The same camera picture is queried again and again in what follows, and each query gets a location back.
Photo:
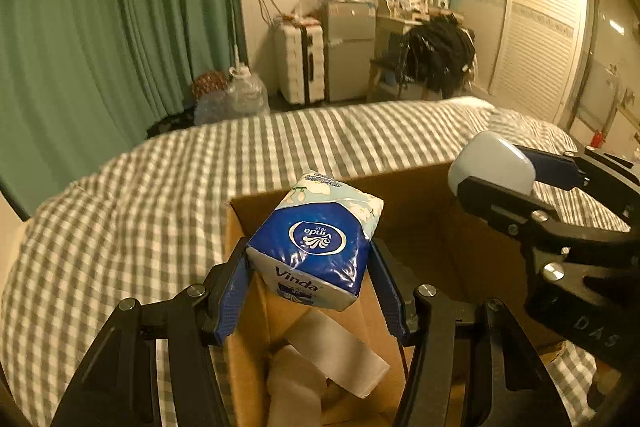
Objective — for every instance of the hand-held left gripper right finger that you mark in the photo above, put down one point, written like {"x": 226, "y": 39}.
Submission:
{"x": 387, "y": 302}

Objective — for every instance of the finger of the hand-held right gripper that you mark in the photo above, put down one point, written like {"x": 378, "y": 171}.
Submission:
{"x": 500, "y": 207}
{"x": 547, "y": 167}

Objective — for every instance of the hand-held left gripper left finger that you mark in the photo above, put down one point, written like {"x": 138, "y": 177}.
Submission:
{"x": 226, "y": 302}

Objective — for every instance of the pale blue plastic case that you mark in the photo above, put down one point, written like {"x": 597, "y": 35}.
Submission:
{"x": 492, "y": 157}

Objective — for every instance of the cardboard box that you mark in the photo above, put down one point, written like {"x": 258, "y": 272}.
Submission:
{"x": 430, "y": 227}

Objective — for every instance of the blue tissue pack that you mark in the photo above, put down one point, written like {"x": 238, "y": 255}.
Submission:
{"x": 312, "y": 242}

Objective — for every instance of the small red bottle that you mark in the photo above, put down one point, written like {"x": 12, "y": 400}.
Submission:
{"x": 597, "y": 139}

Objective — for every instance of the white toilet paper roll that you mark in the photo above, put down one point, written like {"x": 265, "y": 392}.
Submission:
{"x": 320, "y": 367}

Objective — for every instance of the grey checked bed blanket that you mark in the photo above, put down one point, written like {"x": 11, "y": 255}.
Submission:
{"x": 150, "y": 207}

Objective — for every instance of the white louvred wardrobe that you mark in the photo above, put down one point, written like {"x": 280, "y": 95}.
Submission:
{"x": 540, "y": 22}

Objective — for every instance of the black bag on chair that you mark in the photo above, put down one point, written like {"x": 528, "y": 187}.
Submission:
{"x": 442, "y": 52}

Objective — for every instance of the wooden chair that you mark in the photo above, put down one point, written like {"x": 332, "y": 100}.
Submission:
{"x": 385, "y": 69}

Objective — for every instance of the large clear water bottle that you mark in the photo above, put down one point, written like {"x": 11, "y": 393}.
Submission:
{"x": 246, "y": 94}

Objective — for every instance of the white dressing table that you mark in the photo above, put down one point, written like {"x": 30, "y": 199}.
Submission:
{"x": 392, "y": 27}

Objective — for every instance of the clear bag with brown contents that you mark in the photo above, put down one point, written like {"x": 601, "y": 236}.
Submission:
{"x": 210, "y": 89}

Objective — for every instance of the silver mini fridge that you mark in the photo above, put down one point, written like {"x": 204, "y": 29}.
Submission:
{"x": 350, "y": 52}

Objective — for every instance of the white suitcase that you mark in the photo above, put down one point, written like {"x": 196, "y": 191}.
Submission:
{"x": 295, "y": 62}

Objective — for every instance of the wide green curtain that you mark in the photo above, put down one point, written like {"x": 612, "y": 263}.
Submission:
{"x": 115, "y": 37}

